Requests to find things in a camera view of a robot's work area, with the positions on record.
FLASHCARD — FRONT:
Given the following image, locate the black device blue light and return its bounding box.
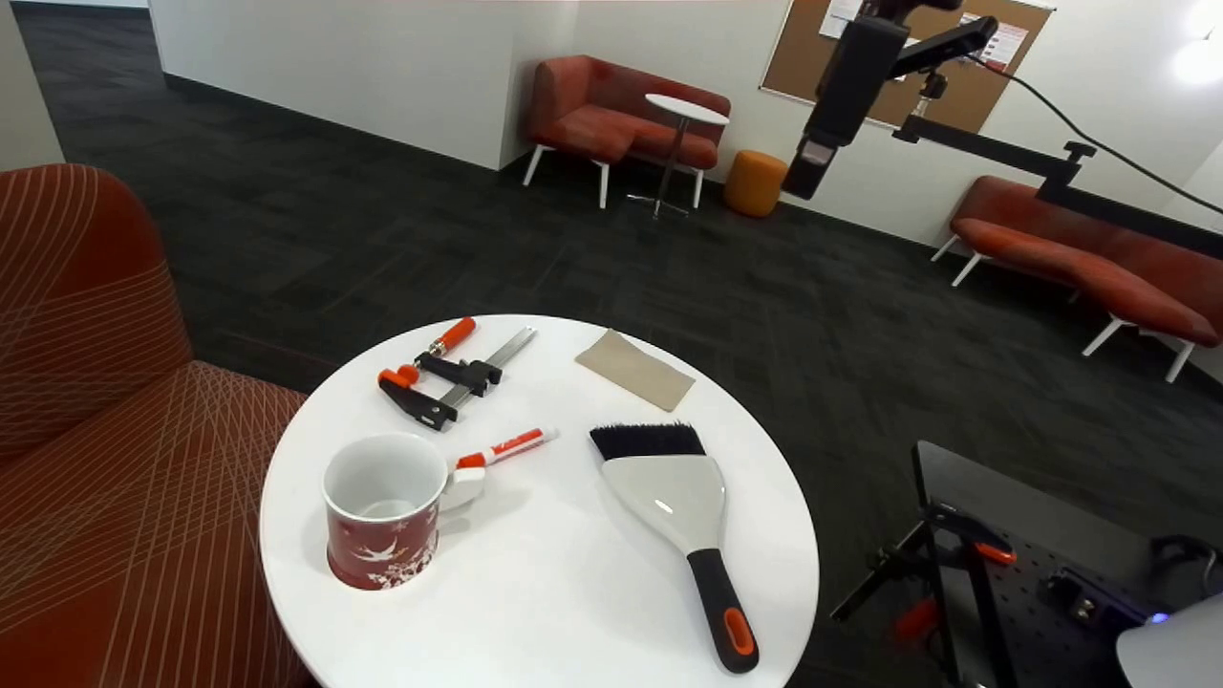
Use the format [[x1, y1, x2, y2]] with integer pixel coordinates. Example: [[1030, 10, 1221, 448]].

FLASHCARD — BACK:
[[1037, 569, 1170, 636]]

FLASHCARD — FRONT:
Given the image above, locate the red striped sofa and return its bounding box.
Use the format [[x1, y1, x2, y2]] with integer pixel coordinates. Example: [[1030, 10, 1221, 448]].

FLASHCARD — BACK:
[[0, 160, 323, 688]]

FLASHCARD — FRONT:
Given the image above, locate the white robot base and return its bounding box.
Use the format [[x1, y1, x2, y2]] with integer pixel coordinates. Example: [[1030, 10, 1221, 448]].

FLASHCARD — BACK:
[[1112, 587, 1223, 688]]

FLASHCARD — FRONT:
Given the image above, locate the red and white mug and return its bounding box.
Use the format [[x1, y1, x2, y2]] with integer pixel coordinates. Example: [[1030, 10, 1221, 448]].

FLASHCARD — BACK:
[[323, 433, 493, 594]]

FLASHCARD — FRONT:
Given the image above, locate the wide scraper black handle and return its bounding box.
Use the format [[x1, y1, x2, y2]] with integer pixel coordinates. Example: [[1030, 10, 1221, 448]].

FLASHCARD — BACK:
[[585, 419, 763, 676]]

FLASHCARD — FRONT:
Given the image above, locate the red corner armchair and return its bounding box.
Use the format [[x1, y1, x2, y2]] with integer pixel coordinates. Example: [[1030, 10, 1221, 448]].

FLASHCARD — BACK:
[[520, 52, 739, 212]]

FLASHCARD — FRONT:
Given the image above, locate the black F-clamp orange handle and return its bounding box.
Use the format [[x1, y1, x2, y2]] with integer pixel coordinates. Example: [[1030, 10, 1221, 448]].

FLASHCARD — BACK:
[[375, 312, 540, 435]]

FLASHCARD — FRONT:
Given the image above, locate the black breadboard table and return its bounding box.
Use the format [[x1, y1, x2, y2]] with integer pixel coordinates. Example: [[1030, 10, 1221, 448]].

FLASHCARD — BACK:
[[911, 435, 1223, 688]]

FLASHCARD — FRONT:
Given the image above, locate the orange and white marker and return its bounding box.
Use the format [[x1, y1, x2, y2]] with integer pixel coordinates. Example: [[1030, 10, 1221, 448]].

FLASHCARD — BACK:
[[450, 424, 562, 475]]

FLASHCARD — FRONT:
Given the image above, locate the small white side table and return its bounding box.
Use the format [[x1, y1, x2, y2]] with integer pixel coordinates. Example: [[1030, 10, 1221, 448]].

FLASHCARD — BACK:
[[641, 89, 733, 222]]

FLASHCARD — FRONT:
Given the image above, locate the beige card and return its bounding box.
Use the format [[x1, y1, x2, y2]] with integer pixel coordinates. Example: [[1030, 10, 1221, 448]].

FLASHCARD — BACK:
[[575, 328, 700, 417]]

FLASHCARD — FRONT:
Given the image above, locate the white paper sheet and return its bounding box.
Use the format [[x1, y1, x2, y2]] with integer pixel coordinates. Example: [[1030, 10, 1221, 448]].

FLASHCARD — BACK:
[[979, 15, 1032, 71], [817, 0, 873, 41]]

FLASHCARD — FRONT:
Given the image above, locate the red bench sofa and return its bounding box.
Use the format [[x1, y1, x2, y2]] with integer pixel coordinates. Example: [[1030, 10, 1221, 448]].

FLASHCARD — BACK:
[[928, 170, 1223, 387]]

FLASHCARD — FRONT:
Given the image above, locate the black clamp orange grip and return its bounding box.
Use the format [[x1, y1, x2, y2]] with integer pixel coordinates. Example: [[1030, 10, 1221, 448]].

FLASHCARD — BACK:
[[830, 499, 1026, 688]]

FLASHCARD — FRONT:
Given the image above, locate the orange round stool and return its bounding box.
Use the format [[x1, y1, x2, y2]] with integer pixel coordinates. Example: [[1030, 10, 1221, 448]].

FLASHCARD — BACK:
[[721, 150, 795, 222]]

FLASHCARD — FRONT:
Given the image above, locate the black cable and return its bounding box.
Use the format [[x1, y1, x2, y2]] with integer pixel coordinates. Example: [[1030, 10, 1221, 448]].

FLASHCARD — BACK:
[[970, 49, 1223, 219]]

